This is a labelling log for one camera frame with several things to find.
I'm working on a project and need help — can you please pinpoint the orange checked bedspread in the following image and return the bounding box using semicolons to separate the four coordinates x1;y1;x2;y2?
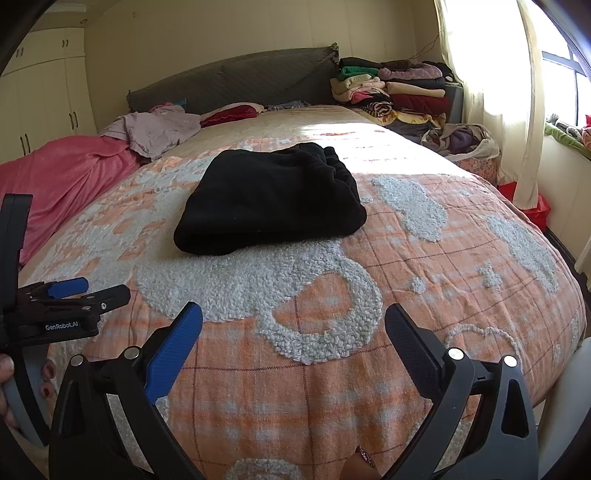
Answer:
18;104;587;480

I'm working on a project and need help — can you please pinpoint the grey nightstand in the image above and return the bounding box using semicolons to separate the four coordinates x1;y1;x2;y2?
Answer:
443;83;465;125

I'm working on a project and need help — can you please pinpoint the pink blanket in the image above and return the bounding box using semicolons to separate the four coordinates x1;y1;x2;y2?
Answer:
0;136;144;266

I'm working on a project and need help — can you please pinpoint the red pillow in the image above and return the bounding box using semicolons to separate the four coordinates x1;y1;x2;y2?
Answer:
199;102;266;128

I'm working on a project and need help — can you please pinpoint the person's right hand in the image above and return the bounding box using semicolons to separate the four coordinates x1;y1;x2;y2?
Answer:
342;445;382;480

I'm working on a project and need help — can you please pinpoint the cream curtain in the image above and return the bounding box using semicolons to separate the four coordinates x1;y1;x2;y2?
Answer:
434;0;548;208

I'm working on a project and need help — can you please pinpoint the black sweater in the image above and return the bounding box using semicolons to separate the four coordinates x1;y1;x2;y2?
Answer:
173;142;368;256

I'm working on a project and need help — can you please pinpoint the flower print laundry basket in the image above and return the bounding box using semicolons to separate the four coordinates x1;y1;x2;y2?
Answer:
421;124;502;183

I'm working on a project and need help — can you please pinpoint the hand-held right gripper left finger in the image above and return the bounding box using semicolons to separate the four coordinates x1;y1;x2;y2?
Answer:
48;302;204;480

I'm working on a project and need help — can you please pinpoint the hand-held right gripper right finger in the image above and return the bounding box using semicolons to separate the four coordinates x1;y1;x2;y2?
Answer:
383;302;539;480

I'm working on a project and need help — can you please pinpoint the pile of folded clothes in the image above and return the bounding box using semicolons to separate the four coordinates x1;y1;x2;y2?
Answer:
330;56;455;137

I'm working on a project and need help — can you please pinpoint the red bag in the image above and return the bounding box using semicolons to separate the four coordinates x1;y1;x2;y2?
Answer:
498;181;552;232

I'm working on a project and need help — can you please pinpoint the lilac garment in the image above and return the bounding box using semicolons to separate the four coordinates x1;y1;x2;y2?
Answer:
99;105;202;160

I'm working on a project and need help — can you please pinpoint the cream wardrobe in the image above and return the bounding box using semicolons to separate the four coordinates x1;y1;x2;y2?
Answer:
0;28;98;160

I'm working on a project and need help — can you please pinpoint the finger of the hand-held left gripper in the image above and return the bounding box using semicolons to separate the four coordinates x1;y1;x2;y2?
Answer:
87;284;131;315
46;277;89;300

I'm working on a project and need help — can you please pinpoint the white rounded object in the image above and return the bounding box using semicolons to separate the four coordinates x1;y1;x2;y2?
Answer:
536;337;591;480

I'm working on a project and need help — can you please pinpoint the green cloth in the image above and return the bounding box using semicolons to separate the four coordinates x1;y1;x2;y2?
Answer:
544;121;591;160

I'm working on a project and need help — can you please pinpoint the person's left hand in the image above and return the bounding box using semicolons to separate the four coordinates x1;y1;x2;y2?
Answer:
0;354;58;432

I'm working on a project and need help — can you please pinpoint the purple garment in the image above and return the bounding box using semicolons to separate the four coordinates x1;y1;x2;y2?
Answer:
450;128;476;151

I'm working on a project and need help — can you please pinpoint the window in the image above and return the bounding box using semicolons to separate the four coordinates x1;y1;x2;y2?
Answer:
538;9;591;134

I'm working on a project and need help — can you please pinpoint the grey quilted headboard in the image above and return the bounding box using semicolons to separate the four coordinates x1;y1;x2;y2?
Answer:
127;44;340;116

